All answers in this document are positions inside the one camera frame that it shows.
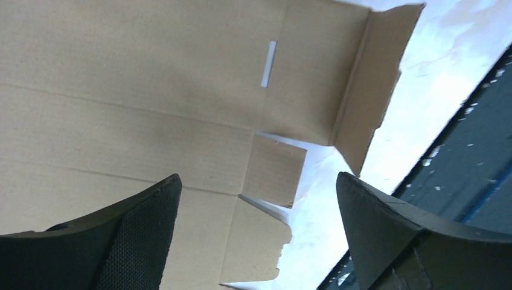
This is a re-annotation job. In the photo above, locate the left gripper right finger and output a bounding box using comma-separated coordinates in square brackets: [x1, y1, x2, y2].
[336, 172, 511, 289]

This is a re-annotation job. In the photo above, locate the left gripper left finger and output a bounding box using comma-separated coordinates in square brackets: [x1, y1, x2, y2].
[1, 174, 182, 289]

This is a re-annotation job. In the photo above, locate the cardboard box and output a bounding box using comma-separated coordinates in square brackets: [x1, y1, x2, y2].
[1, 1, 424, 289]

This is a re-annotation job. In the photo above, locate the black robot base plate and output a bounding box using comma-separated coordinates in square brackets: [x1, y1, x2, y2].
[316, 48, 512, 290]

